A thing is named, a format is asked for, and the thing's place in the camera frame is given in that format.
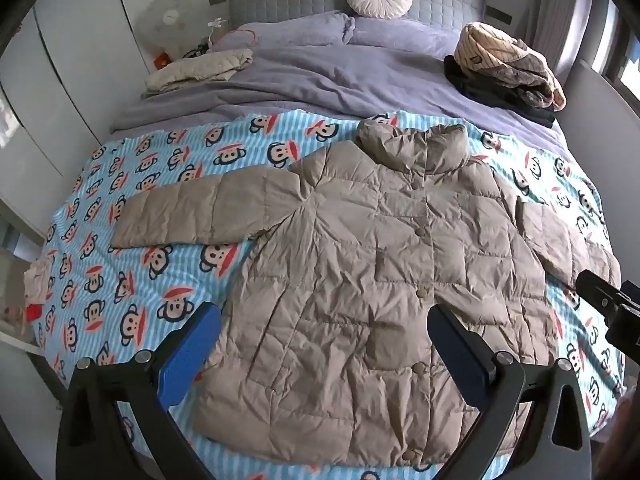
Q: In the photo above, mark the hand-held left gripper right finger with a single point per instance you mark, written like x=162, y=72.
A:
x=465, y=360

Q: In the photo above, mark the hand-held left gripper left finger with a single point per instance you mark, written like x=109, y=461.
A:
x=190, y=350

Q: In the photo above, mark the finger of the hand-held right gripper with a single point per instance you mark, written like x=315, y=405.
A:
x=597, y=290

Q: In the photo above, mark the beige quilted down jacket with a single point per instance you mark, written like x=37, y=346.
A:
x=350, y=260

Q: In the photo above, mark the folded cream clothes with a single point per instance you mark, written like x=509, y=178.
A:
x=200, y=70

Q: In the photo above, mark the blue monkey print blanket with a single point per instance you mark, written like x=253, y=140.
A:
x=150, y=170

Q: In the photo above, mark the black garment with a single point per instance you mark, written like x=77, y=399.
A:
x=480, y=92

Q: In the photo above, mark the striped beige garment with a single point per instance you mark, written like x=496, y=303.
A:
x=500, y=55

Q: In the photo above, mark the window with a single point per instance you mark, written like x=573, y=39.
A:
x=617, y=35

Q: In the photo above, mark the grey curtain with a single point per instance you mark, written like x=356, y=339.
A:
x=560, y=15

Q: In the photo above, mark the small red box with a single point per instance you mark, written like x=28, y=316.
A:
x=161, y=61

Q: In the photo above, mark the white wardrobe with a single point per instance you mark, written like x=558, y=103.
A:
x=65, y=85

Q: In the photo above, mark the purple duvet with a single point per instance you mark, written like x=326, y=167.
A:
x=300, y=75

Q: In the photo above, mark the purple pillow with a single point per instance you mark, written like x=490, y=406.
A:
x=400, y=35

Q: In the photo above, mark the white standing fan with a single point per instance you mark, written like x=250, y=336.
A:
x=167, y=22

